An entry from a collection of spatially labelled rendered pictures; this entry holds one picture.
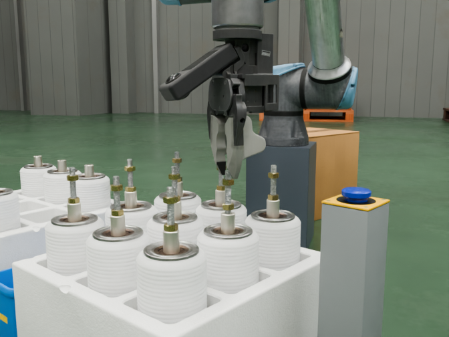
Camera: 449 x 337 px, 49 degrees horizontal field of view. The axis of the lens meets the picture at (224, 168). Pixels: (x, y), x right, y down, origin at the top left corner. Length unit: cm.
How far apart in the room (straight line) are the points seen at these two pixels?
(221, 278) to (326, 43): 74
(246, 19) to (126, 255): 37
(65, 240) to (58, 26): 721
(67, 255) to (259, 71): 42
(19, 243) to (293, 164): 73
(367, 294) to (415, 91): 692
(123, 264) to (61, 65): 725
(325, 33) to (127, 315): 86
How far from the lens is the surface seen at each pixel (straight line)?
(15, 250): 109
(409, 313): 115
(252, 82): 71
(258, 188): 142
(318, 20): 126
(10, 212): 110
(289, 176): 139
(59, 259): 84
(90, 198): 121
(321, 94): 138
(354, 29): 760
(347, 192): 70
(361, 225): 68
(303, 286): 83
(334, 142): 179
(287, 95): 140
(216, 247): 72
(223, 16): 71
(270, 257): 82
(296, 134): 142
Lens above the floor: 48
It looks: 10 degrees down
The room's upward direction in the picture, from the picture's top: straight up
